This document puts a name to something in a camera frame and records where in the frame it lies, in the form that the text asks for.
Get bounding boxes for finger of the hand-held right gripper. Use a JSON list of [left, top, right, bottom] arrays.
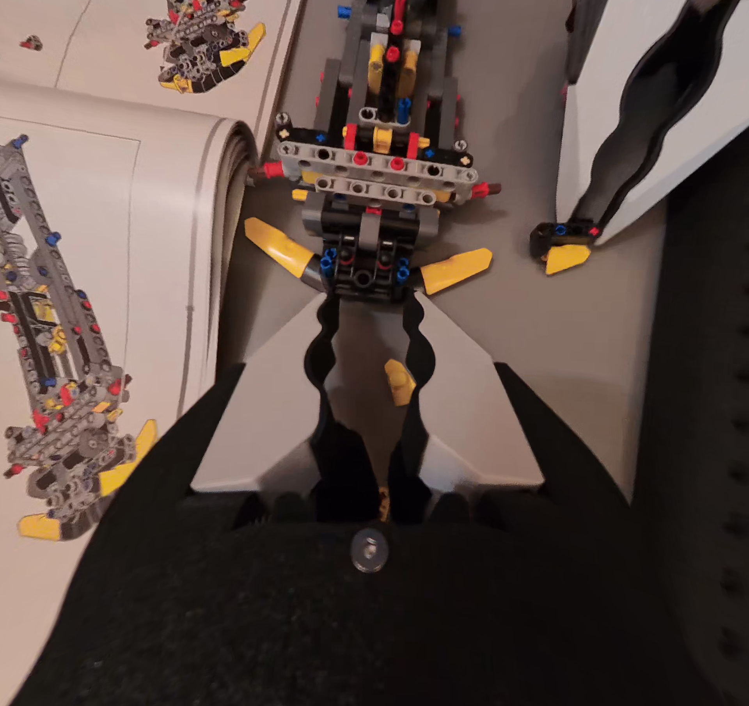
[[576, 0, 749, 248], [555, 0, 703, 238]]

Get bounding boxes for small black yellow lego assembly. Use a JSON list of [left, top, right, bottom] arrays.
[[529, 220, 593, 276]]

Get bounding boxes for black perforated panel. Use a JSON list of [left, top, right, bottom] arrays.
[[632, 129, 749, 706]]

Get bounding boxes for yellow lego panel piece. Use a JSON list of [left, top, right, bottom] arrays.
[[384, 359, 417, 407]]

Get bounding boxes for lego car chassis model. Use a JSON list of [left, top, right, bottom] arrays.
[[244, 0, 501, 307]]

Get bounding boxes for lego instruction booklet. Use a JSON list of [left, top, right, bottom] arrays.
[[0, 0, 317, 549]]

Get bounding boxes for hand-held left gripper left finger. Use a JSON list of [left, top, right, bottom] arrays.
[[190, 293, 339, 493]]

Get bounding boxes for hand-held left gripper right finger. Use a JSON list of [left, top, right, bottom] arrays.
[[403, 292, 546, 493]]

